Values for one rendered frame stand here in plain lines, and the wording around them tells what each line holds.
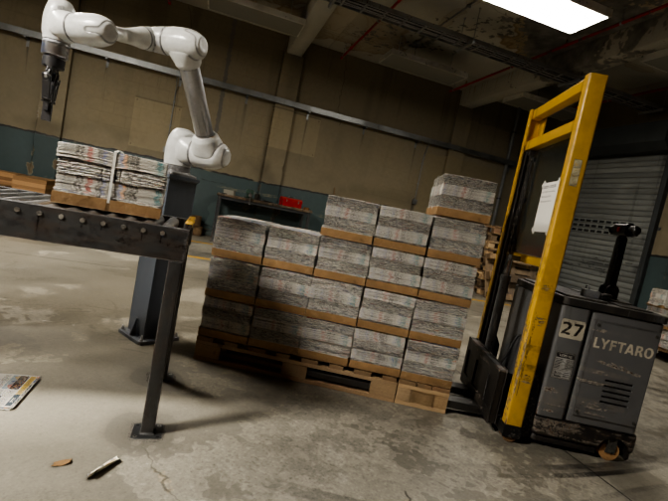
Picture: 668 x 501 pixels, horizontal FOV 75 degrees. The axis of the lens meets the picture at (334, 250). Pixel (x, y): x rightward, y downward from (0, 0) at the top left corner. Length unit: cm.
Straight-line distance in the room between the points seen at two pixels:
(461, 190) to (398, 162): 750
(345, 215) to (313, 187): 691
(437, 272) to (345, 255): 51
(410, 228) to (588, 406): 127
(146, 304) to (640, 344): 265
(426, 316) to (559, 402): 77
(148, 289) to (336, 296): 111
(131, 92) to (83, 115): 95
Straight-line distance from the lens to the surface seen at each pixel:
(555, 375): 254
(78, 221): 173
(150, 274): 276
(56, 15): 207
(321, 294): 240
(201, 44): 238
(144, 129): 916
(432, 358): 251
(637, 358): 269
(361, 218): 237
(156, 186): 185
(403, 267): 239
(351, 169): 949
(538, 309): 238
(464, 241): 242
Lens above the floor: 97
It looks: 5 degrees down
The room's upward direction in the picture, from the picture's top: 11 degrees clockwise
